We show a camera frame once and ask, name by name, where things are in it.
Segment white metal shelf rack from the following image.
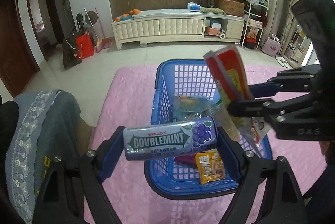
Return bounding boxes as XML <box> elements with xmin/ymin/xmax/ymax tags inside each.
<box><xmin>238</xmin><ymin>0</ymin><xmax>269</xmax><ymax>49</ymax></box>

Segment pink tote bag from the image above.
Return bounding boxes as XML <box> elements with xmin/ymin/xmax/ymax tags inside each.
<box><xmin>261</xmin><ymin>35</ymin><xmax>282</xmax><ymax>57</ymax></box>

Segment red shopping bag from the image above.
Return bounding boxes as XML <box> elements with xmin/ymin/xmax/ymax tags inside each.
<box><xmin>76</xmin><ymin>32</ymin><xmax>94</xmax><ymax>60</ymax></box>

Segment purple square snack packet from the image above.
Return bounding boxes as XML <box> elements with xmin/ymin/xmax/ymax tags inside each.
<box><xmin>174</xmin><ymin>154</ymin><xmax>197</xmax><ymax>168</ymax></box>

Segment white TV cabinet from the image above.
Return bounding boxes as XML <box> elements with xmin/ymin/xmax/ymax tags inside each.
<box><xmin>112</xmin><ymin>9</ymin><xmax>245</xmax><ymax>49</ymax></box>

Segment brown wooden door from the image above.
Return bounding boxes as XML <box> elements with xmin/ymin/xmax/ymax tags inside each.
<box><xmin>1</xmin><ymin>0</ymin><xmax>40</xmax><ymax>97</ymax></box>

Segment large red snack bag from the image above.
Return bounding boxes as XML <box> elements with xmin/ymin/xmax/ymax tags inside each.
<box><xmin>203</xmin><ymin>44</ymin><xmax>273</xmax><ymax>145</ymax></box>

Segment oranges on cabinet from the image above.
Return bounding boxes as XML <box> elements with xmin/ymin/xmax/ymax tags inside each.
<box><xmin>115</xmin><ymin>9</ymin><xmax>140</xmax><ymax>22</ymax></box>

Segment purple Doublemint gum tin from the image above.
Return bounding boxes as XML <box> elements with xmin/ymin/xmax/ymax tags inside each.
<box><xmin>123</xmin><ymin>117</ymin><xmax>218</xmax><ymax>161</ymax></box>

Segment blue plastic basket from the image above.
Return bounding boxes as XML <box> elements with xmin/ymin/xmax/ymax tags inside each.
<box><xmin>144</xmin><ymin>58</ymin><xmax>273</xmax><ymax>200</ymax></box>

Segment yellow snack packet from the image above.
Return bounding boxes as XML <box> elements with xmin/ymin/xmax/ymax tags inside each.
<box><xmin>195</xmin><ymin>149</ymin><xmax>226</xmax><ymax>184</ymax></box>

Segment cardboard box on cabinet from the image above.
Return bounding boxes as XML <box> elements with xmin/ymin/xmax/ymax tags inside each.
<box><xmin>218</xmin><ymin>0</ymin><xmax>245</xmax><ymax>17</ymax></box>

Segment pink quilted table cloth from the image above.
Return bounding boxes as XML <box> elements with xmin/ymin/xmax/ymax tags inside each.
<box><xmin>82</xmin><ymin>63</ymin><xmax>329</xmax><ymax>224</ymax></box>

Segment clear pastry packet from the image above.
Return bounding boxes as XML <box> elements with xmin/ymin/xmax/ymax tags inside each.
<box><xmin>171</xmin><ymin>95</ymin><xmax>218</xmax><ymax>122</ymax></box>

